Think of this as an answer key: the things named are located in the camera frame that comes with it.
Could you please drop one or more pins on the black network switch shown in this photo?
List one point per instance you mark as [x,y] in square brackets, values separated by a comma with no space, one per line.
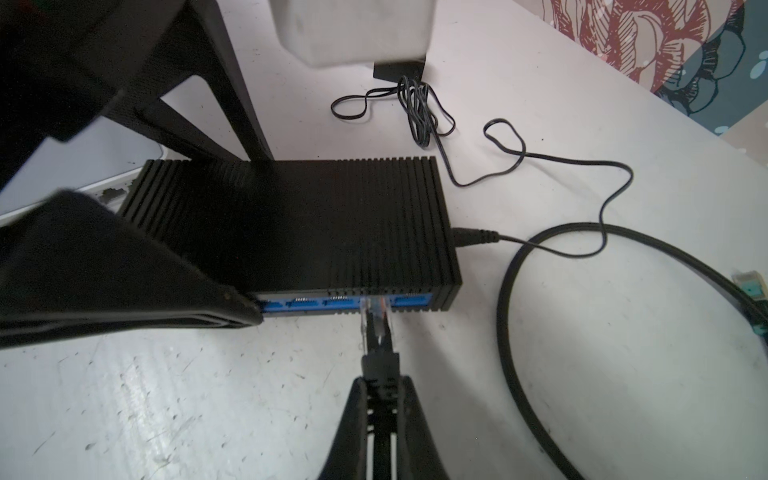
[306,236]

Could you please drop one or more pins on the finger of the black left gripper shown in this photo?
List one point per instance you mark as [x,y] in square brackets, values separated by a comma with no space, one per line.
[70,268]

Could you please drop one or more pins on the black power adapter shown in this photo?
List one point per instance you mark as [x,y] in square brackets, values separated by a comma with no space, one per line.
[394,71]

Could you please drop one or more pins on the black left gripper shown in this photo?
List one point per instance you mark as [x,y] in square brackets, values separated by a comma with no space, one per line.
[66,63]

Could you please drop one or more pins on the white grey flat device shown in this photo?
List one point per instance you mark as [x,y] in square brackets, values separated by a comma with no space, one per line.
[105,155]

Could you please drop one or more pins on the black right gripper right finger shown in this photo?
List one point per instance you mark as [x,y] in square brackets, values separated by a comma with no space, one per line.
[416,454]

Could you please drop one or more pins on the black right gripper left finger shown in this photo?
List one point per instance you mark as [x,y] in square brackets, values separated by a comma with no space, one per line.
[347,458]

